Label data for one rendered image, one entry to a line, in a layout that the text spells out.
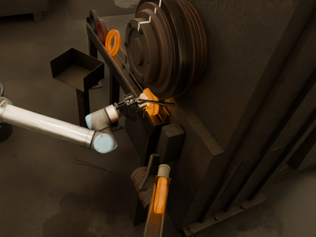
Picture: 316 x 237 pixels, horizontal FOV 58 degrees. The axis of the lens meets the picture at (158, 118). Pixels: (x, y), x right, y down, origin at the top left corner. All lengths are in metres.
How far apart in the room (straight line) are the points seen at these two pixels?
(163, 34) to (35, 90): 1.84
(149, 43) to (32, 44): 2.36
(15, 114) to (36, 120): 0.10
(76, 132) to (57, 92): 1.42
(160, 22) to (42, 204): 1.43
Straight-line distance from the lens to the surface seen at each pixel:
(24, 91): 2.83
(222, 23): 1.14
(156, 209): 1.25
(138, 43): 1.26
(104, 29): 2.20
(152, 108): 1.55
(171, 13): 1.16
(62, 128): 1.39
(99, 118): 1.50
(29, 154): 2.34
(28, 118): 1.43
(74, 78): 1.96
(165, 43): 1.17
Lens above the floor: 1.84
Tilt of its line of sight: 46 degrees down
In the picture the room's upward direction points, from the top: 11 degrees clockwise
